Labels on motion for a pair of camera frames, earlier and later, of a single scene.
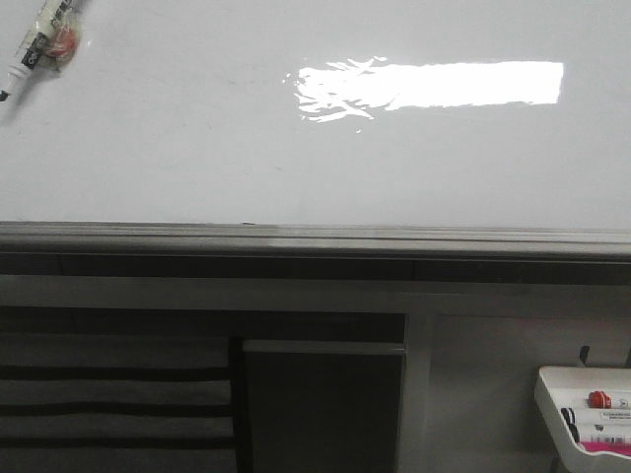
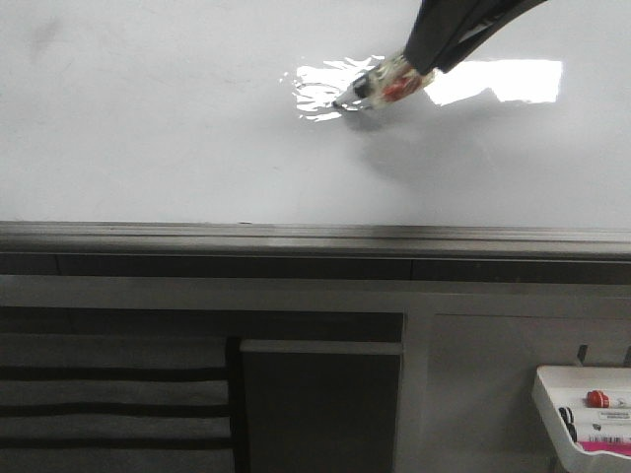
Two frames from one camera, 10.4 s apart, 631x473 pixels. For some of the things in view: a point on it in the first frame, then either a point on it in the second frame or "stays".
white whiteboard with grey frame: [321, 142] stays
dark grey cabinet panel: [324, 406] stays
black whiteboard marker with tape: [49, 43] -> [388, 80]
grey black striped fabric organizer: [115, 403] stays
